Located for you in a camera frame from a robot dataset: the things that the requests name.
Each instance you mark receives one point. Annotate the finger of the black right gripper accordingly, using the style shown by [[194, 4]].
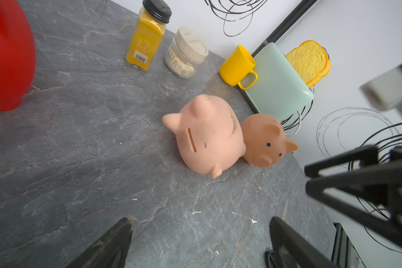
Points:
[[338, 191], [366, 155]]

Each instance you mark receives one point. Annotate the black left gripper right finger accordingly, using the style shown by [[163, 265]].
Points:
[[291, 250]]

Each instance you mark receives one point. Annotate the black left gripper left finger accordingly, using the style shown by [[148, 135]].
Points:
[[109, 251]]

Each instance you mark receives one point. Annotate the red piggy bank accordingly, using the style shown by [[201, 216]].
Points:
[[17, 55]]

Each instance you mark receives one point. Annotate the dark pink piggy bank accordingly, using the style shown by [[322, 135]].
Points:
[[265, 140]]

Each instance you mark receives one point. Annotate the light pink piggy bank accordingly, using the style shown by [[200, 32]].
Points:
[[208, 135]]

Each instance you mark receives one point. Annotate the yellow toast slice right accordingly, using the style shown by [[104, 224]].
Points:
[[325, 71]]

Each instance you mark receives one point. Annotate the yellow toast slice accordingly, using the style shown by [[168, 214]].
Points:
[[325, 71], [308, 60]]

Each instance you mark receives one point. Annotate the mint green toaster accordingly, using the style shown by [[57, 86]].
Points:
[[279, 91]]

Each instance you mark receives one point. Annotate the yellow toast slice left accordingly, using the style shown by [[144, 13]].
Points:
[[308, 60]]

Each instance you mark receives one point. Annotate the yellow mug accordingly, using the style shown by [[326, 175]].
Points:
[[237, 66]]

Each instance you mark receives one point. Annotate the yellow spice jar black lid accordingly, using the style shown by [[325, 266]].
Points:
[[149, 30]]

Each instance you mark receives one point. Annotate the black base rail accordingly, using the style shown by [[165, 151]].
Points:
[[344, 255]]

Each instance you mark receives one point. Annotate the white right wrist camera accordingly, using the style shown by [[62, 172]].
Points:
[[385, 91]]

